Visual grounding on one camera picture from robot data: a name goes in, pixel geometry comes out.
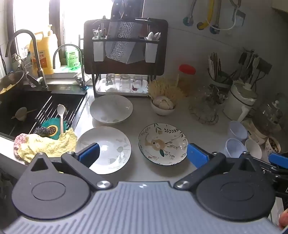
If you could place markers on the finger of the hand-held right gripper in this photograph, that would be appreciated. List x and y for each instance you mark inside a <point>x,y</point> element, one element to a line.
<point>279,160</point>

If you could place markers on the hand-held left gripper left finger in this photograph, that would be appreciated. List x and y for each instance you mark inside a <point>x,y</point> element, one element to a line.
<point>90,153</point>

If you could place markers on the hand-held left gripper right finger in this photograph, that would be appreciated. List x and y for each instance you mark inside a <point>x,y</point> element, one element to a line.
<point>198,155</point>

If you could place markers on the white leaf-print plate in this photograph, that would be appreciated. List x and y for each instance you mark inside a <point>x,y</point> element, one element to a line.
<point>111,108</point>
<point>112,153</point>

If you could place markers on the white ceramic cup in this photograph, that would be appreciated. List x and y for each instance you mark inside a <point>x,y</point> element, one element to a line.
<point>253,148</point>

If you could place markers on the translucent plastic bowl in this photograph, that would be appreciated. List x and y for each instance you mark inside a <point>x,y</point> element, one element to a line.
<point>234,148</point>
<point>237,131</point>

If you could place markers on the floral dark-rimmed bowl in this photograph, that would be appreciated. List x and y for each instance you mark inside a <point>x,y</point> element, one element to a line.
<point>163,144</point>

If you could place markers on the person's right hand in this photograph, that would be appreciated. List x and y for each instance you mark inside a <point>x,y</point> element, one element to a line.
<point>284,219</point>

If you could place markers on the cup with tea leaves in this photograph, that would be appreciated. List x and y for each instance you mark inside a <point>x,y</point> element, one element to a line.
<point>272,145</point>

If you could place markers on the cream kettle base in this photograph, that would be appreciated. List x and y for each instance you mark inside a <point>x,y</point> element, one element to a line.
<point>252,131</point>

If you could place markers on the glass kettle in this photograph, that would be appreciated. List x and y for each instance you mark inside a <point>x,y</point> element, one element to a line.
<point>270,117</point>

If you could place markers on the yellow dish cloth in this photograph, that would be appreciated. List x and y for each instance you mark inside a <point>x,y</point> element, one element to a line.
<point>45,146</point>

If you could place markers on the roll-up sink rack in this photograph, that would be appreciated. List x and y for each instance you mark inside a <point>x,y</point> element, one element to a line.
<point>75,110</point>

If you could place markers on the teal flower scrubber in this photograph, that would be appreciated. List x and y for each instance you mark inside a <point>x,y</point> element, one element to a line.
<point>51,126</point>

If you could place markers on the steel wool scourer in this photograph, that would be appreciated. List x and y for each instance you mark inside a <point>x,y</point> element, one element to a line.
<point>41,131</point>

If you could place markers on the white garlic bowl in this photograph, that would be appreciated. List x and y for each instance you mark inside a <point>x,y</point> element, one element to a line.
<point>162,111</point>

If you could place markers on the set of glass cups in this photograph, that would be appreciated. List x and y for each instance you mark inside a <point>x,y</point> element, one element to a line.
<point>205,99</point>

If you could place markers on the garlic bulbs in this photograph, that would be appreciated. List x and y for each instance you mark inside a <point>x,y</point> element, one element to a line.
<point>163,102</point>

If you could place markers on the white electric pot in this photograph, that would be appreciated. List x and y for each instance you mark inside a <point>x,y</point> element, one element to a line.
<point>238,101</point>

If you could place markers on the dried straw-coloured bundle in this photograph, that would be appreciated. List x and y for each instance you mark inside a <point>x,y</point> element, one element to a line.
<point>165,88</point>

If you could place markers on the clear drinking glass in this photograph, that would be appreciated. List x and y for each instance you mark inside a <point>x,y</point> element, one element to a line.
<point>137,83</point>
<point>125,83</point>
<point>110,81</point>

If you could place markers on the red-lidded clear jar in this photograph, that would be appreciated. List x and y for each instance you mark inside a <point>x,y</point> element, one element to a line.
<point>186,74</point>

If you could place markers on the bundle of chopsticks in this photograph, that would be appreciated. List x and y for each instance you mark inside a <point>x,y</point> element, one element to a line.
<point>214,65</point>

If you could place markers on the black kitchen sink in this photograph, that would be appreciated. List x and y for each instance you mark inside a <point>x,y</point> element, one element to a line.
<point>13,101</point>

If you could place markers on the green soap bottle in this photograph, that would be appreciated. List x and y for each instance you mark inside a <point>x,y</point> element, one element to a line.
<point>73,58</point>

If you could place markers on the hanging kitchen tools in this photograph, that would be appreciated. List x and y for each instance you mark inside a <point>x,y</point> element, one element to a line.
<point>248,67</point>

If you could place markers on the dark wooden cutting board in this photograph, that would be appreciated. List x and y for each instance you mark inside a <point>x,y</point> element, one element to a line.
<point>146,69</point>

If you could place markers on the white rack cutlery cup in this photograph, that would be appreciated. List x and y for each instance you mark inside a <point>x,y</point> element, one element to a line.
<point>151,52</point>
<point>98,51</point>

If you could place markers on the steel pot in sink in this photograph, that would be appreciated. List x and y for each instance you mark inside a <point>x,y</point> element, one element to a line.
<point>11,79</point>

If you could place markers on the plain steel knife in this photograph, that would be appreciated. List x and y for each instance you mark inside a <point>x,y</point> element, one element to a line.
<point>136,55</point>

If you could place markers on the yellow detergent bottle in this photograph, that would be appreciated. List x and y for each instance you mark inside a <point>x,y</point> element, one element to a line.
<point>46,54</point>

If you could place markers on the small chrome faucet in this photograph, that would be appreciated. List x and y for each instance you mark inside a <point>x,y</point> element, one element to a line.
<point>68,45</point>

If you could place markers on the black dish rack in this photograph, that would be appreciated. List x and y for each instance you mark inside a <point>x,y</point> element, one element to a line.
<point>126,40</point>

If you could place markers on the tall grey faucet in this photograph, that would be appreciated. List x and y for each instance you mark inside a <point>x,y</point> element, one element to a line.
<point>33,42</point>

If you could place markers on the white soup spoon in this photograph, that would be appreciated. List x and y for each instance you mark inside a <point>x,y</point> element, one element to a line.
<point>150,36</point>
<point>157,36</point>

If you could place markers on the hammered steel cleaver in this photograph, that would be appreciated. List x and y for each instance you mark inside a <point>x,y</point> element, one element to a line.
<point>122,29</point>

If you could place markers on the window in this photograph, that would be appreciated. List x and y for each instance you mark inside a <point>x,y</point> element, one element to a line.
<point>67,22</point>

